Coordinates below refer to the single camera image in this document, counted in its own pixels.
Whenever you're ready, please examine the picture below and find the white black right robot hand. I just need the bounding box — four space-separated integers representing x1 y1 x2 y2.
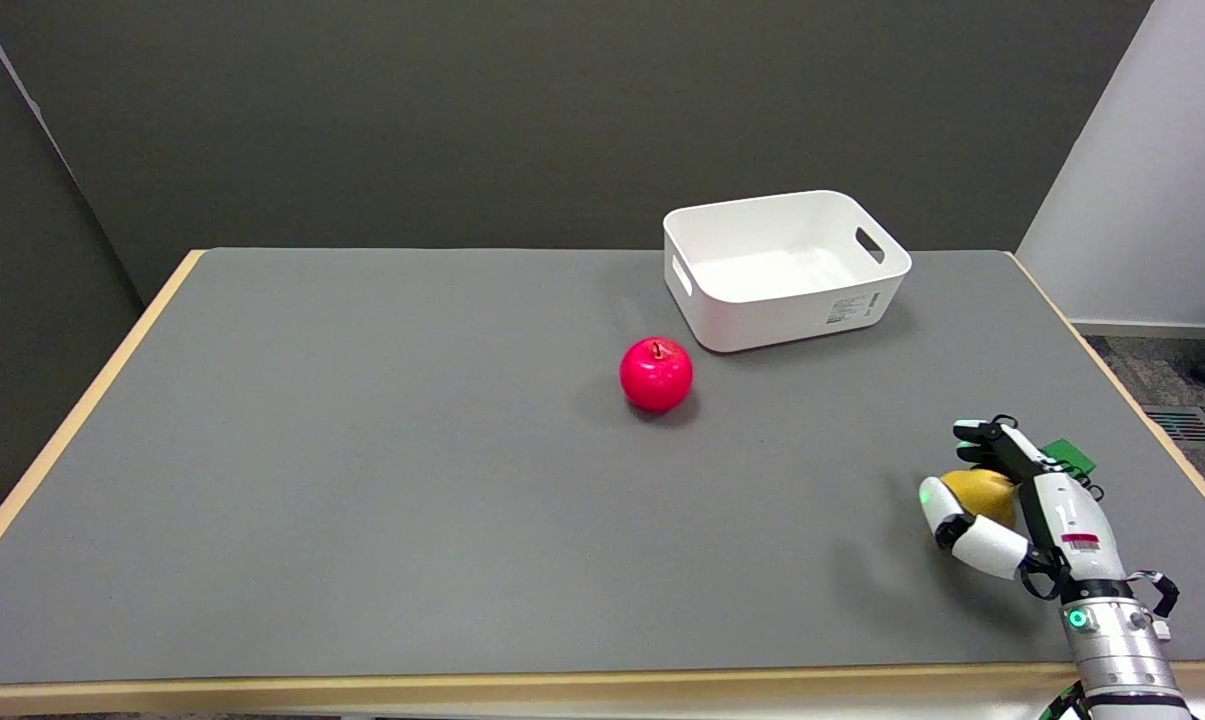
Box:
918 414 1181 617

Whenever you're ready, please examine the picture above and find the yellow pear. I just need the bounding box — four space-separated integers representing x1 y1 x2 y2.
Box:
939 467 1021 529

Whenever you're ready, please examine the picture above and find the green block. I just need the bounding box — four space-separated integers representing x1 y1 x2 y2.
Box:
1044 438 1097 479

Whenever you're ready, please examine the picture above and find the floor vent grille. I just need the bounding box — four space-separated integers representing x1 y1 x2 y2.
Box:
1142 405 1205 450

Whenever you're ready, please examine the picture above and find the white plastic bin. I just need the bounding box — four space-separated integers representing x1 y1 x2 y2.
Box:
663 190 913 354

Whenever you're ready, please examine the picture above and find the red apple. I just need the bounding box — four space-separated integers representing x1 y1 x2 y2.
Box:
619 337 695 414

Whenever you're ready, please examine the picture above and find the grey table mat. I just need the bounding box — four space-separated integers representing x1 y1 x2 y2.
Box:
0 247 1205 687

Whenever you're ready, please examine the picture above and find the black green braided cable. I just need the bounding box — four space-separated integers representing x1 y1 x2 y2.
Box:
1036 680 1089 720

